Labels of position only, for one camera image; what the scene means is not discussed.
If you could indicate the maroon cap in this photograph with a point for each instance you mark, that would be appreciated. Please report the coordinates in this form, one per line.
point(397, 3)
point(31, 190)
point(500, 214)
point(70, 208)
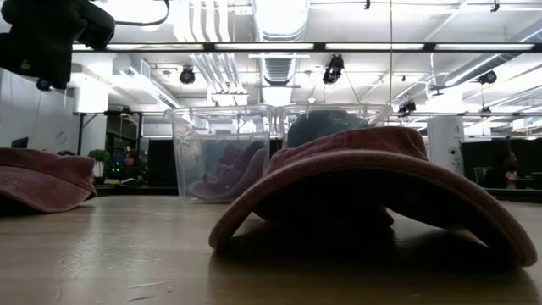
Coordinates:
point(42, 178)
point(360, 169)
point(237, 173)

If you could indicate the dark green cap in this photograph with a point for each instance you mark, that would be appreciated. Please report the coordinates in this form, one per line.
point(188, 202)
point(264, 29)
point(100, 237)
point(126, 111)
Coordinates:
point(322, 127)

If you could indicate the black ceiling spotlight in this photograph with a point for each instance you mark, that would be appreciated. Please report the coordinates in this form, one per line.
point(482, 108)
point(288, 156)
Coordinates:
point(187, 75)
point(487, 77)
point(407, 107)
point(43, 84)
point(333, 70)

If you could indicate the black metal scaffold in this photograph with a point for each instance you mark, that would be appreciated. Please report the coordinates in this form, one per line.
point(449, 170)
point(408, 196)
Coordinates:
point(80, 131)

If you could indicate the black computer monitor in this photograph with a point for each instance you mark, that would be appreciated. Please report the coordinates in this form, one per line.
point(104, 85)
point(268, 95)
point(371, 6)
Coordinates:
point(19, 143)

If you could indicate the small potted green plant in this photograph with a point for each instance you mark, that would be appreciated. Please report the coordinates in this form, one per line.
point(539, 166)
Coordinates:
point(100, 156)

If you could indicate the person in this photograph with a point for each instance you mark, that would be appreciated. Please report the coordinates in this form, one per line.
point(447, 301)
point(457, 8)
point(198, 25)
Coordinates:
point(510, 165)
point(130, 163)

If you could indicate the clear plastic bin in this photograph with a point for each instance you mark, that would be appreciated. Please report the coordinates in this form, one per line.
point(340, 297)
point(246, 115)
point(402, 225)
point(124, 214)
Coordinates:
point(377, 114)
point(182, 127)

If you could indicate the white square column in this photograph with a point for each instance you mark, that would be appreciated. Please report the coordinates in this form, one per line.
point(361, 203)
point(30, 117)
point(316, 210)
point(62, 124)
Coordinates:
point(444, 144)

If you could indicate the silver ventilation duct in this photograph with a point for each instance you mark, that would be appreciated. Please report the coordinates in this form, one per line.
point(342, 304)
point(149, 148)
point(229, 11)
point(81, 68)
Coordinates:
point(279, 21)

